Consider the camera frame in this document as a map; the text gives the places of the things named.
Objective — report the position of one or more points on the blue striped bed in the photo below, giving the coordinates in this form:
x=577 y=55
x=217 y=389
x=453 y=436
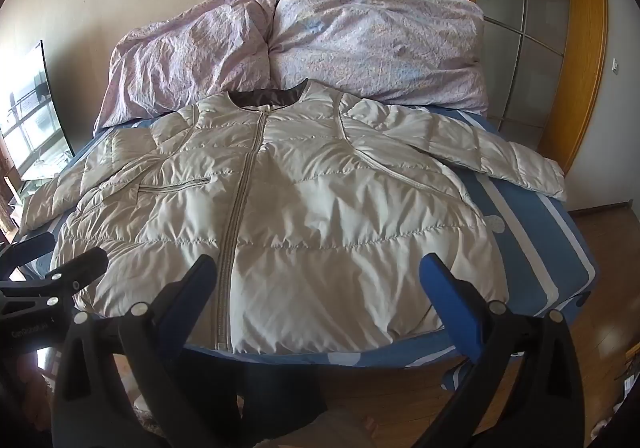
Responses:
x=540 y=248

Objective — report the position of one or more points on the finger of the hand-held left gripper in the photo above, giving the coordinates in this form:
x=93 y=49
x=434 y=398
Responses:
x=30 y=250
x=85 y=264

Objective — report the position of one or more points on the white puffer jacket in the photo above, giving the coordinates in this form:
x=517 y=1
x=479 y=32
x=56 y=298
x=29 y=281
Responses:
x=310 y=208

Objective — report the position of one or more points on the small white wall switch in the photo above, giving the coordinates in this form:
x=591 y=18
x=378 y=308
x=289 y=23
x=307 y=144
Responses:
x=615 y=65

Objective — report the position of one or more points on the frosted glass door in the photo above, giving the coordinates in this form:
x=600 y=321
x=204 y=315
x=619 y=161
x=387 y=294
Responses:
x=520 y=2

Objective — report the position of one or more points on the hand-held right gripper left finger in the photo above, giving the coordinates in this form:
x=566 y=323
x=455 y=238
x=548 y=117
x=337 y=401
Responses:
x=192 y=293

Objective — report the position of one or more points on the pink floral duvet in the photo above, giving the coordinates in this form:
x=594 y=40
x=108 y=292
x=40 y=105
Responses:
x=350 y=42

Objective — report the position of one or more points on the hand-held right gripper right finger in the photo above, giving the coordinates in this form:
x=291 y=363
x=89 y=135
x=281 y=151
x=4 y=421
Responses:
x=442 y=293

